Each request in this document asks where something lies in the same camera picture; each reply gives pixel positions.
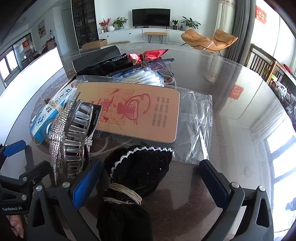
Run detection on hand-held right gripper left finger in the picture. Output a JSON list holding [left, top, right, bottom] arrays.
[[26, 159, 103, 241]]

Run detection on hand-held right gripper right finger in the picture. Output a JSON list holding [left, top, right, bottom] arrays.
[[199, 159, 274, 241]]

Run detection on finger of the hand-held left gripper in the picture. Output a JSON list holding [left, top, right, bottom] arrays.
[[0, 161, 55, 189], [0, 140, 27, 158]]

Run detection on rhinestone bow hair clip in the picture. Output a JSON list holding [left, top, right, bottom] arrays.
[[47, 93, 103, 186]]

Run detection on black fuzzy pompom item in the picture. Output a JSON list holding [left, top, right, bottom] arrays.
[[97, 145, 173, 241]]

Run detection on black velvet pouch dark tie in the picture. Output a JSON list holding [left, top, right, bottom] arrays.
[[80, 54, 139, 76]]

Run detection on rimless glasses with black arms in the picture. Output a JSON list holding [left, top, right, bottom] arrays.
[[109, 58, 175, 77]]

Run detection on person's left hand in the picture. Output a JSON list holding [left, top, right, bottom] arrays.
[[9, 214, 25, 239]]

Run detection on blue white medicine box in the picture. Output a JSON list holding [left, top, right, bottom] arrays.
[[29, 81, 80, 142]]

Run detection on brown card in plastic bag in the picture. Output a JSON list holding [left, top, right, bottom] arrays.
[[69, 75, 213, 165]]

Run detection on wooden dining chair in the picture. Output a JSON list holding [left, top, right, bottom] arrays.
[[43, 37, 57, 54]]

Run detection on black rectangular box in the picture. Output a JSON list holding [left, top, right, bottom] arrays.
[[72, 45, 121, 70]]

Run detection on cotton swab bag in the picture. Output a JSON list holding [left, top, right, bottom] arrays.
[[107, 68, 166, 88]]

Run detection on cardboard box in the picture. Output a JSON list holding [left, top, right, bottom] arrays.
[[82, 39, 108, 50]]

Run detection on red foil pouch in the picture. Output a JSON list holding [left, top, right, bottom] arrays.
[[128, 49, 169, 65]]

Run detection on dark glass display cabinet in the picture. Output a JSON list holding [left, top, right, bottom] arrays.
[[71, 0, 99, 49]]

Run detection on orange lounge chair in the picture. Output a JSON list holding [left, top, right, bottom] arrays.
[[181, 28, 238, 56]]

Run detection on red flower bouquet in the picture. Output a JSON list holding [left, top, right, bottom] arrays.
[[99, 19, 111, 32]]

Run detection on white television cabinet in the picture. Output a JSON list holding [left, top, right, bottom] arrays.
[[98, 28, 185, 43]]

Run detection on grey curtain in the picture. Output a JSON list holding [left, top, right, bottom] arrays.
[[225, 0, 257, 66]]

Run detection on wooden bench with metal legs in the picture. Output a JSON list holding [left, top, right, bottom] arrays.
[[143, 31, 168, 43]]

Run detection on large potted plant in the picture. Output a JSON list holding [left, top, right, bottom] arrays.
[[180, 16, 201, 30]]

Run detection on leafy green potted plant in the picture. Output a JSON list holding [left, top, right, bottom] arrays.
[[113, 17, 128, 29]]

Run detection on white curtain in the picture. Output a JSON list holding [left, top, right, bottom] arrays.
[[215, 0, 235, 33]]

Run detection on black television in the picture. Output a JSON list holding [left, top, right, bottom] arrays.
[[132, 9, 171, 27]]

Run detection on framed wall painting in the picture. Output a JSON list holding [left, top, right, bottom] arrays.
[[37, 20, 45, 39]]

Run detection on red wall decoration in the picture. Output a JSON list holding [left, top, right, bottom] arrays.
[[255, 6, 267, 25]]

